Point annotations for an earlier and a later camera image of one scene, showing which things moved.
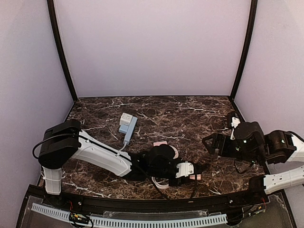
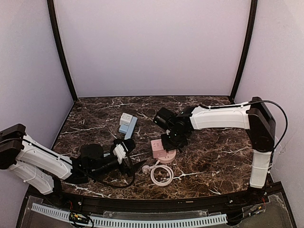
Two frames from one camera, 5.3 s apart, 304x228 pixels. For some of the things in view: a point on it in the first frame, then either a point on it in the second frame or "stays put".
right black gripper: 223,143 → 175,143
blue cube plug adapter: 123,128 stays put
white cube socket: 126,119 stays put
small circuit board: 78,217 stays put
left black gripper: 197,170 → 127,156
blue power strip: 130,130 stays put
